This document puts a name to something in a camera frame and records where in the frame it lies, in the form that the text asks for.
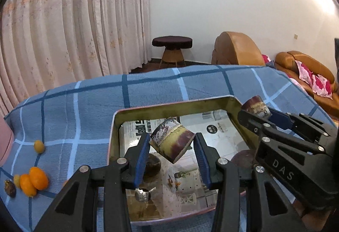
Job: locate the pink cloth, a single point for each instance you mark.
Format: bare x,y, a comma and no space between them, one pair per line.
266,58

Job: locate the cream floral curtain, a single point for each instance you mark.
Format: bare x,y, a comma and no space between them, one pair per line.
74,17

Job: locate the small sugar cane piece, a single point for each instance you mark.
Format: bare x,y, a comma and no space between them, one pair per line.
143,195

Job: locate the scuffed brown sugar cane piece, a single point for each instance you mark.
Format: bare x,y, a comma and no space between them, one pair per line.
255,105

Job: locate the brown leather armchair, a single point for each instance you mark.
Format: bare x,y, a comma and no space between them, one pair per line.
235,49

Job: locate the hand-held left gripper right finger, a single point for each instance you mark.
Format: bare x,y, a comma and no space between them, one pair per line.
202,163

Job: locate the pink floral pillow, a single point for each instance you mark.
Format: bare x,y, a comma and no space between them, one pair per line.
317,83

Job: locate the newspaper lining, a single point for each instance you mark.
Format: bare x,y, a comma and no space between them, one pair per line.
219,136

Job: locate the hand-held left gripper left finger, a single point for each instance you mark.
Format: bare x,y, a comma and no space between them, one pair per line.
141,160

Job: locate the blue plaid blanket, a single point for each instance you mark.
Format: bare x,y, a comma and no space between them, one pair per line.
87,110

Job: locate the rectangular metal tin box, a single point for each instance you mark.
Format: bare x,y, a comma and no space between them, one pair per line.
185,109

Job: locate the reddish sugar cane piece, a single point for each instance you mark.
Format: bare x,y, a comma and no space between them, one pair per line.
242,158

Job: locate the brown leather sofa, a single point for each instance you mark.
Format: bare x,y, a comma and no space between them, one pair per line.
288,62

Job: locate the yellow kumquat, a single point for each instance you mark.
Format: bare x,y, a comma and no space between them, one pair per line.
39,146
16,180

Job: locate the round wicker stool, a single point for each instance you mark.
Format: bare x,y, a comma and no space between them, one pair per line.
172,42

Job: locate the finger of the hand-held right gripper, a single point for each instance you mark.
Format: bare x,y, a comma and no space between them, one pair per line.
249,118
280,117

